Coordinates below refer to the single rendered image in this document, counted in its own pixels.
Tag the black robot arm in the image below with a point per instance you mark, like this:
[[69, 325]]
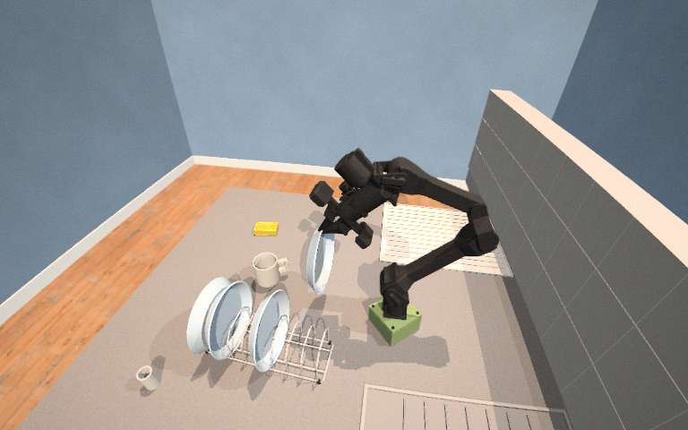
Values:
[[404, 176]]

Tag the grey tiled splashback panel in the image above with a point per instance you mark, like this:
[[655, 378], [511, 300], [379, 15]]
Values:
[[601, 264]]

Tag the pale grey cylindrical cup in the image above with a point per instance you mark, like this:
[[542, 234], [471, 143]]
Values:
[[148, 378]]

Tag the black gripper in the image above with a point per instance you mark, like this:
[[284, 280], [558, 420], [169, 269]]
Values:
[[349, 210]]

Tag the yellow sponge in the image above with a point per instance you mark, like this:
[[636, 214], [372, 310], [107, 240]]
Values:
[[266, 228]]

